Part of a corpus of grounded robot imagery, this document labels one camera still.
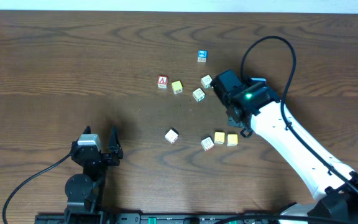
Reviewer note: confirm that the blue top wooden block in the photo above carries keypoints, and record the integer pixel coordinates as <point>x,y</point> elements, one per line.
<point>202,56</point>

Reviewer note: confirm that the wooden block snail picture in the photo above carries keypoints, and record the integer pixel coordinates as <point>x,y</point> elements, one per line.
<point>207,143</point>

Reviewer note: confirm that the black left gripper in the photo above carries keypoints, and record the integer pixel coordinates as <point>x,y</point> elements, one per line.
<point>101,156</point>

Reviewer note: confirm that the plain block green edge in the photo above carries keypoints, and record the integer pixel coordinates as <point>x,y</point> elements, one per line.
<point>206,81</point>

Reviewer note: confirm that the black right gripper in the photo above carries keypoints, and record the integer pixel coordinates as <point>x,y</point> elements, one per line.
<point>230,122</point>

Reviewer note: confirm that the wooden block red side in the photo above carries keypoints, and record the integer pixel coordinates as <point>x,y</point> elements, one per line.
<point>171,136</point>

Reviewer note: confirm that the wooden block dragonfly picture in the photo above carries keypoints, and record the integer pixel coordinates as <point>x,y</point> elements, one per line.
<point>198,94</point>

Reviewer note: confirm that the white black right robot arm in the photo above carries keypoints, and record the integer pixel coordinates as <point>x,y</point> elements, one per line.
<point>332,183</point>

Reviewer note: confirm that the wooden letter B hammer block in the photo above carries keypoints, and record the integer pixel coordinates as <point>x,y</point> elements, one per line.
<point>232,140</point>

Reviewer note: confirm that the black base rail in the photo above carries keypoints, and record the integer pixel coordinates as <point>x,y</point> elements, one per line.
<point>131,218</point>

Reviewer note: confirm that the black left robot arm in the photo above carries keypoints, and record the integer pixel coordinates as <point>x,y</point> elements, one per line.
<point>84,191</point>

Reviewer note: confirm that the red letter A block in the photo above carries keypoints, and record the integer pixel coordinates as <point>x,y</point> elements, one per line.
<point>162,82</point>

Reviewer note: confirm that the yellow top ball block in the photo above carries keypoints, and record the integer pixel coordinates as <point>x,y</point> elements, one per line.
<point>177,87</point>

